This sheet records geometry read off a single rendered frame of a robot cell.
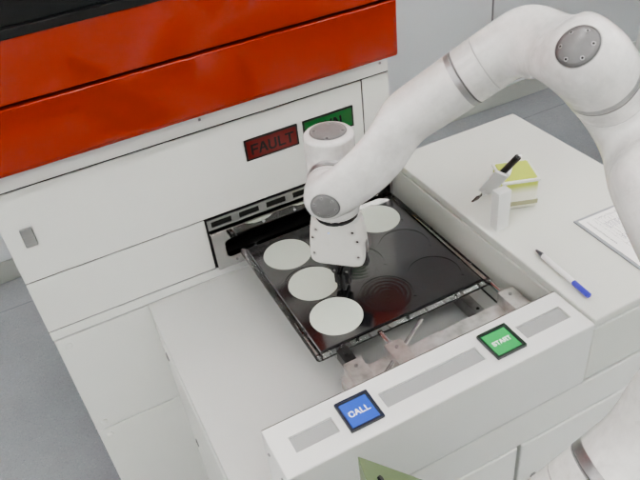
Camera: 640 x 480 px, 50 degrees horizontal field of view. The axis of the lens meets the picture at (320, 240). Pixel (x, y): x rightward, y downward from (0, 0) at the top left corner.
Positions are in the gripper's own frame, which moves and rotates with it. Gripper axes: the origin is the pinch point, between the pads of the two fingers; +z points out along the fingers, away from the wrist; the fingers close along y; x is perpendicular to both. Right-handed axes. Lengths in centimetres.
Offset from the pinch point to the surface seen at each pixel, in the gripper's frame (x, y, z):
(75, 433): 10, -101, 93
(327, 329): -11.4, -0.1, 2.6
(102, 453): 5, -88, 93
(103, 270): -8.7, -47.1, -2.0
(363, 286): 1.1, 3.5, 2.6
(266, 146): 17.3, -19.6, -17.2
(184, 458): -7, -46, 63
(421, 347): -10.5, 16.8, 4.5
